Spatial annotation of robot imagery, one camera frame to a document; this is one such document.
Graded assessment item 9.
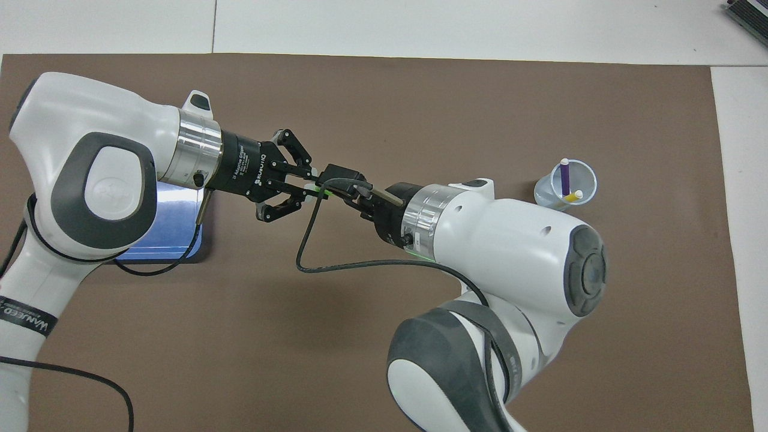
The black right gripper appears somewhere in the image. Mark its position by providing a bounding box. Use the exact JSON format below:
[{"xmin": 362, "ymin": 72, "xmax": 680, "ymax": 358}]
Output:
[{"xmin": 316, "ymin": 165, "xmax": 424, "ymax": 244}]

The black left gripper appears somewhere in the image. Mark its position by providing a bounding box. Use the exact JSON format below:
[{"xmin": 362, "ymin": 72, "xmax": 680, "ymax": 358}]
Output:
[{"xmin": 213, "ymin": 128, "xmax": 328, "ymax": 224}]

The brown table mat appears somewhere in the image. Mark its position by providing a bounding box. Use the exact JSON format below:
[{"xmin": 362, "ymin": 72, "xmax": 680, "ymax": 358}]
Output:
[{"xmin": 0, "ymin": 53, "xmax": 755, "ymax": 432}]

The blue plastic tray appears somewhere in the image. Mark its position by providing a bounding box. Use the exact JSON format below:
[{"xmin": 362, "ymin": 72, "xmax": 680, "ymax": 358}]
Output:
[{"xmin": 117, "ymin": 180, "xmax": 209, "ymax": 265}]

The translucent plastic cup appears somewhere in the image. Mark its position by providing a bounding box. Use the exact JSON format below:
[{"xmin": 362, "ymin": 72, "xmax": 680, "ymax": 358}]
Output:
[{"xmin": 533, "ymin": 159, "xmax": 598, "ymax": 212}]

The grey ribbed device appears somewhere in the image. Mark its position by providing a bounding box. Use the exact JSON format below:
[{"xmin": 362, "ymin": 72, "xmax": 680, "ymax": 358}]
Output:
[{"xmin": 723, "ymin": 0, "xmax": 768, "ymax": 43}]

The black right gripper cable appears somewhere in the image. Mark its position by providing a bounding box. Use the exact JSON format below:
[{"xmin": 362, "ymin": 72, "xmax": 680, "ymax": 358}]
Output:
[{"xmin": 296, "ymin": 179, "xmax": 511, "ymax": 403}]

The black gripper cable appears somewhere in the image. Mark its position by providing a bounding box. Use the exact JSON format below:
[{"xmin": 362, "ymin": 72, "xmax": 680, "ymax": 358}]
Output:
[
  {"xmin": 0, "ymin": 171, "xmax": 211, "ymax": 432},
  {"xmin": 296, "ymin": 179, "xmax": 511, "ymax": 403}
]

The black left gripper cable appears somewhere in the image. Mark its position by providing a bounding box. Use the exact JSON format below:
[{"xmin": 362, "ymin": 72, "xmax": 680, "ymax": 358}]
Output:
[{"xmin": 0, "ymin": 171, "xmax": 211, "ymax": 432}]

